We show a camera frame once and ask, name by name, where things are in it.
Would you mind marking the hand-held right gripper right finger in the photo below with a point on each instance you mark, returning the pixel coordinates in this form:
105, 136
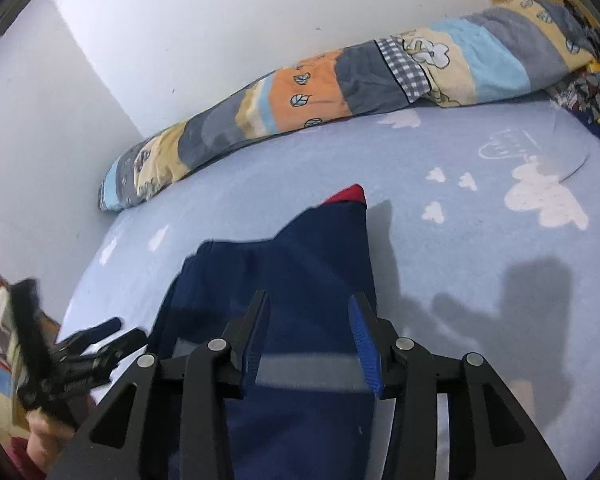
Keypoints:
367, 355

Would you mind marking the person's left hand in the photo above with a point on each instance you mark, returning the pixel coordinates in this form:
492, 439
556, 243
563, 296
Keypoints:
45, 437

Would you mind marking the navy blue garment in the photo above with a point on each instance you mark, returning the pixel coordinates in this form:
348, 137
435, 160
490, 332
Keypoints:
305, 270

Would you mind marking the patchwork rolled quilt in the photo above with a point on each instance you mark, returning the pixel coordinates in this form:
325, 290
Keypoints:
305, 95

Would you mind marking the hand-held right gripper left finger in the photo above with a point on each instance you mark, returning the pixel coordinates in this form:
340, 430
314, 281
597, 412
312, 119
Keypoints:
252, 355

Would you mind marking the dark blue patterned blanket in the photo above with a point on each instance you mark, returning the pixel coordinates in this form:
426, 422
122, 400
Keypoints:
597, 95

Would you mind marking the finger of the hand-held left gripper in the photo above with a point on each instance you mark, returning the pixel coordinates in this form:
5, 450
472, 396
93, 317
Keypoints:
100, 330
125, 344

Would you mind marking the light blue cloud-print bed sheet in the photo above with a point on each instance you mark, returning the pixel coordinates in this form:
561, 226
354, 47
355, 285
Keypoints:
480, 260

